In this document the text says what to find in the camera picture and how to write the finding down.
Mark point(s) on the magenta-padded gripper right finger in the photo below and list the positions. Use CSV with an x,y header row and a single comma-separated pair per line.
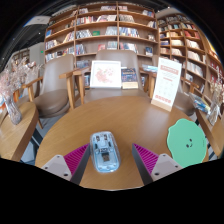
x,y
146,159

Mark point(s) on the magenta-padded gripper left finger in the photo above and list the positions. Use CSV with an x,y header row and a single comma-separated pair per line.
x,y
77,159

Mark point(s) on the transparent blue computer mouse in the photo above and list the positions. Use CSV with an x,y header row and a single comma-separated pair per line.
x,y
105,151

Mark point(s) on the green wavy-edged mouse pad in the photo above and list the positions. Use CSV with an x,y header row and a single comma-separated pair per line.
x,y
186,143

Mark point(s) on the brown wooden-armed armchair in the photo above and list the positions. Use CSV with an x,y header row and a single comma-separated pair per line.
x,y
58,76
133,56
185,103

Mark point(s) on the pile of colourful books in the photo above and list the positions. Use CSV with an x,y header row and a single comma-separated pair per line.
x,y
200,103

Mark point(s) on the white sign on wooden stand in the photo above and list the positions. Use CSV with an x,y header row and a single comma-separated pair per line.
x,y
166,83

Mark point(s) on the glass vase with beige flowers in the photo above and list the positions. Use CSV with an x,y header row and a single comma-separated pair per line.
x,y
213,115

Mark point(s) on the dark cover book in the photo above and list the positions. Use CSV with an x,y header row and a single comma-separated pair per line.
x,y
129,78

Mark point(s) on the white board with pink flowers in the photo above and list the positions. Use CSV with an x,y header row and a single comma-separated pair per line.
x,y
105,74

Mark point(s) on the flat stack of books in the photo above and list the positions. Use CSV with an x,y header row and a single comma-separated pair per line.
x,y
150,68

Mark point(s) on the distant wooden bookshelf unit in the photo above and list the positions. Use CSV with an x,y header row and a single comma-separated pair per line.
x,y
20,56

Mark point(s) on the wide wooden bookshelf unit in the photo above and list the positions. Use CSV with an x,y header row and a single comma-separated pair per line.
x,y
100,33

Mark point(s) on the white ceiling panel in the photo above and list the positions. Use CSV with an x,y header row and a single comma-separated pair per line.
x,y
36,20

